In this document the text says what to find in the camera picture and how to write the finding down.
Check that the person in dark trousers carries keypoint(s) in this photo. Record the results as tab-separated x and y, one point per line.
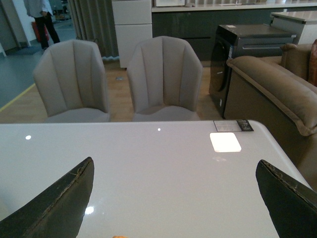
41	11

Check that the brown sofa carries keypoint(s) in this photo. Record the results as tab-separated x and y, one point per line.
281	93

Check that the white drawer cabinet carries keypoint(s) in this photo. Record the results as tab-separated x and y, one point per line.
133	24

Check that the dark kitchen counter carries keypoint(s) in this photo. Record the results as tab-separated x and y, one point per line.
197	22

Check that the left beige upholstered chair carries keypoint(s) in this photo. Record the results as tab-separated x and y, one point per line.
71	80

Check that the right beige upholstered chair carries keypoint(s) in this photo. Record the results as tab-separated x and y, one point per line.
164	77

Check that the beige upholstered chair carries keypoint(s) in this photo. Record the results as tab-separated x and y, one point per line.
71	80
164	77

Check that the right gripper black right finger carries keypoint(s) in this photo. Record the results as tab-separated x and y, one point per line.
292	206

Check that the grey pleated curtain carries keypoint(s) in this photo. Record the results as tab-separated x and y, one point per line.
93	20

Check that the white kitchen island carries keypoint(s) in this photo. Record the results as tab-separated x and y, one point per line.
301	23

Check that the table corner label sticker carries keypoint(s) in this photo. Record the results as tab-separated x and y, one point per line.
233	125

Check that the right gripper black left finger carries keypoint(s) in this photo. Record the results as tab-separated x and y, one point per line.
58	211

